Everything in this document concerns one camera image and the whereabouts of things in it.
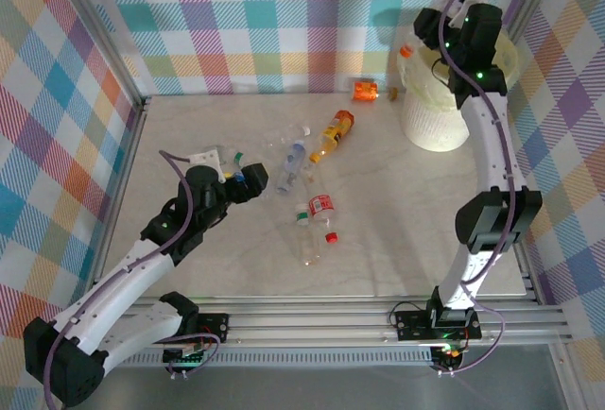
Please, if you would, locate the right circuit board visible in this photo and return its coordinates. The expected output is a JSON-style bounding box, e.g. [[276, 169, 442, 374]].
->
[[432, 341, 467, 369]]

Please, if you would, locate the clear bottle green cap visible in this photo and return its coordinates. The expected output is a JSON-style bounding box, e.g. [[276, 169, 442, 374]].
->
[[219, 145, 247, 173]]

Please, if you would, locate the clear crushed bottle white cap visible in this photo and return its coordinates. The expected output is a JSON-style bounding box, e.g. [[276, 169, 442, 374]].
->
[[264, 124, 313, 149]]

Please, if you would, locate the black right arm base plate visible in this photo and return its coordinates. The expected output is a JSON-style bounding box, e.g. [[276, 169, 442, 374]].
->
[[394, 308, 482, 341]]

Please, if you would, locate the left circuit board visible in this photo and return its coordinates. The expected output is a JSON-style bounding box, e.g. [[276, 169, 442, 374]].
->
[[163, 343, 209, 371]]

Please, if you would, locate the red label bottle red cap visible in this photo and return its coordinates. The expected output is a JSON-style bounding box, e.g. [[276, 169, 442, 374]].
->
[[307, 192, 340, 246]]

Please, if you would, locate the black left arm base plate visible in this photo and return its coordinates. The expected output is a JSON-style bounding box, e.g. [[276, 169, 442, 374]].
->
[[196, 313, 231, 343]]

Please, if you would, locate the circuit board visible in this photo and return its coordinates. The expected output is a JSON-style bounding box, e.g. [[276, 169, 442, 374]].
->
[[163, 343, 209, 371], [432, 341, 467, 369]]

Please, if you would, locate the yellow-green plastic bin liner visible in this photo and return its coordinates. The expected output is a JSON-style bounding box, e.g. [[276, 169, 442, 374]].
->
[[399, 31, 520, 111]]

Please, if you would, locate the slotted grey cable duct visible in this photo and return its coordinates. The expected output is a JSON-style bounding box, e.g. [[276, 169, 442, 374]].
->
[[122, 346, 443, 368]]

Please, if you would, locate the white ribbed plastic bin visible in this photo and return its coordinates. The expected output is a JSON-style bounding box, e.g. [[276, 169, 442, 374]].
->
[[400, 26, 519, 152]]

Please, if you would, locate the orange juice bottle yellow label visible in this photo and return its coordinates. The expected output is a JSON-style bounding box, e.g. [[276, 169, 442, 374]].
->
[[309, 108, 355, 164]]

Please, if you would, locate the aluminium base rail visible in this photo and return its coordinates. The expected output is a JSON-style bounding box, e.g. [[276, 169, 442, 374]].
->
[[127, 299, 568, 349]]

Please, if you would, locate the clear bottle green-banded white cap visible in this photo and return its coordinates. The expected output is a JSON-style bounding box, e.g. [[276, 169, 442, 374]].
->
[[293, 201, 325, 267]]

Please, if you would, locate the aluminium left frame post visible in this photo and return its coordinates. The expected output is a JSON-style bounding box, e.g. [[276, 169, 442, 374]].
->
[[56, 0, 147, 113]]

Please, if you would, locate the clear bottle pale blue label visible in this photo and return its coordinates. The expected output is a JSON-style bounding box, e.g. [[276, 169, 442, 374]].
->
[[275, 139, 309, 196]]

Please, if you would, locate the aluminium right side rail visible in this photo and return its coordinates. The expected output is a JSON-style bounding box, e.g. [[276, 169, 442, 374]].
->
[[512, 220, 568, 321]]

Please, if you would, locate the aluminium left side rail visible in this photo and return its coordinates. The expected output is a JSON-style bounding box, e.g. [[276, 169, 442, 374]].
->
[[79, 97, 152, 288]]

